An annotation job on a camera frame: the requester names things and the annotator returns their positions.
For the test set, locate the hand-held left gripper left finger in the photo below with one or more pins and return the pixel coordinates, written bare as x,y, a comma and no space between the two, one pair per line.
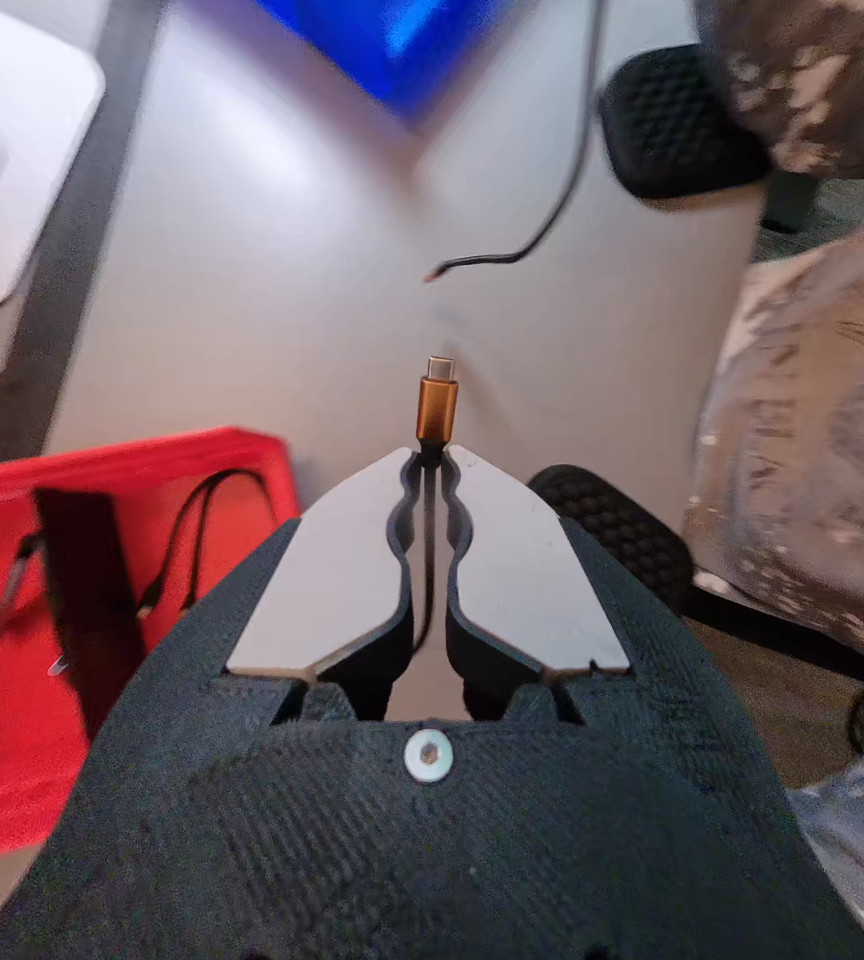
327,585

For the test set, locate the person's right forearm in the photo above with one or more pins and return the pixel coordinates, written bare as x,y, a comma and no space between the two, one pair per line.
814,75

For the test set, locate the blue storage bin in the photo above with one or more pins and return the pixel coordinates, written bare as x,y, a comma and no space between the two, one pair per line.
372,45

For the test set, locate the grey usb hub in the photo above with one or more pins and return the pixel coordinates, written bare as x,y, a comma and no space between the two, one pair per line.
12,592

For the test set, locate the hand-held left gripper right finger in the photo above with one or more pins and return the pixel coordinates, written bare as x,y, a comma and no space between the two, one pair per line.
537,592

